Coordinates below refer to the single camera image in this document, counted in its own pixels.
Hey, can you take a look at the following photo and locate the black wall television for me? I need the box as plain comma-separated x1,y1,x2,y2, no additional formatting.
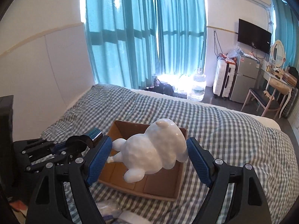
237,19,272,54

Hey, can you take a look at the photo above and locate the teal side curtain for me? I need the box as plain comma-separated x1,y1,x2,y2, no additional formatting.
272,0,298,69

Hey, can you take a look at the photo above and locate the teal window curtain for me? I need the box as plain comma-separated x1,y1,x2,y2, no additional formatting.
85,0,207,89

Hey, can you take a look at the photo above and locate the clear water jug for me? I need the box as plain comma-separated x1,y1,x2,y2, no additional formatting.
188,73,206,102

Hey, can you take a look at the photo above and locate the silver mini fridge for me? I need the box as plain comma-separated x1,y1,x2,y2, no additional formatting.
229,55,259,104

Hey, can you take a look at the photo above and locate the wooden chair dark seat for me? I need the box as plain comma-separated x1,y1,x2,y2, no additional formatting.
241,88,281,117

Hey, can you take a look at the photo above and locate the brown cardboard box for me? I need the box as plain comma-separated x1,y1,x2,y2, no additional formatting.
98,120,184,202

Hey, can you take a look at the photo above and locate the white vanity desk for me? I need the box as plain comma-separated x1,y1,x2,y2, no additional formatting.
261,69,294,118

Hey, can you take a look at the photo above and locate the checkered bed blanket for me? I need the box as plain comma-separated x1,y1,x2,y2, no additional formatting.
41,84,298,223

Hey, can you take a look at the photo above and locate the white suitcase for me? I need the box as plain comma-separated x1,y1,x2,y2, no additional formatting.
212,58,236,98

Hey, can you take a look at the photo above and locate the oval vanity mirror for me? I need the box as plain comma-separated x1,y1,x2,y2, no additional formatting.
270,39,286,69

